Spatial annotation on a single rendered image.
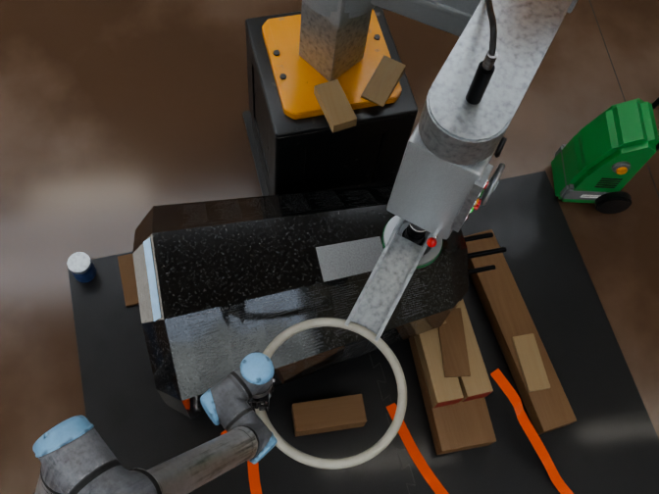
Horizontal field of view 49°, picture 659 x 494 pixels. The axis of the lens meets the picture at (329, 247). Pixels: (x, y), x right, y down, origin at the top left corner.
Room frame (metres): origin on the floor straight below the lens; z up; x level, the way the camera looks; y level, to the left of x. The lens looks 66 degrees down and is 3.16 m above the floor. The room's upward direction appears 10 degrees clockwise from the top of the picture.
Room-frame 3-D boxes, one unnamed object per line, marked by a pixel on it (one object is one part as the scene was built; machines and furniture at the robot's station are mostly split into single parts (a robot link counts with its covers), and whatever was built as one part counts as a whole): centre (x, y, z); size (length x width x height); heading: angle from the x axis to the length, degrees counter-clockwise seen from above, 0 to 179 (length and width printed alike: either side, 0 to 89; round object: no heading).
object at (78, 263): (1.08, 1.08, 0.08); 0.10 x 0.10 x 0.13
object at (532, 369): (1.01, -0.97, 0.12); 0.25 x 0.10 x 0.01; 21
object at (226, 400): (0.39, 0.20, 1.17); 0.12 x 0.12 x 0.09; 51
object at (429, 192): (1.23, -0.32, 1.30); 0.36 x 0.22 x 0.45; 162
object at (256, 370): (0.49, 0.14, 1.16); 0.10 x 0.09 x 0.12; 141
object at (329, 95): (1.68, 0.08, 0.81); 0.20 x 0.10 x 0.05; 32
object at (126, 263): (1.09, 0.86, 0.02); 0.25 x 0.10 x 0.01; 25
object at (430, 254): (1.16, -0.29, 0.82); 0.21 x 0.21 x 0.01
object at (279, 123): (1.93, 0.14, 0.37); 0.66 x 0.66 x 0.74; 24
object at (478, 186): (1.05, -0.38, 1.35); 0.08 x 0.03 x 0.28; 162
